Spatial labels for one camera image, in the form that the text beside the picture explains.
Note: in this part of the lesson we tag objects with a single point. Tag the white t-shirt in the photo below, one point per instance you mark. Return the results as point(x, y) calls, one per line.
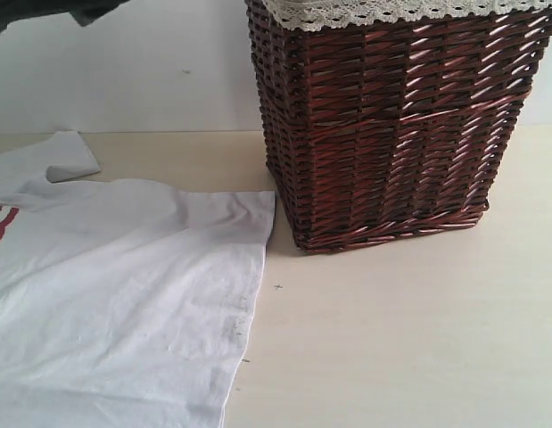
point(122, 304)

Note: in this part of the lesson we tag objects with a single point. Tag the white lace crochet cloth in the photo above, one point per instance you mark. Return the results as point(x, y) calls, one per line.
point(313, 16)

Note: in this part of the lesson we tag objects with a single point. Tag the dark brown wicker basket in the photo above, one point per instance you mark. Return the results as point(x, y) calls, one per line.
point(391, 130)

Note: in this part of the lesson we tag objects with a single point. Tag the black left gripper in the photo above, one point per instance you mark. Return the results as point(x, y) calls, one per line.
point(84, 12)

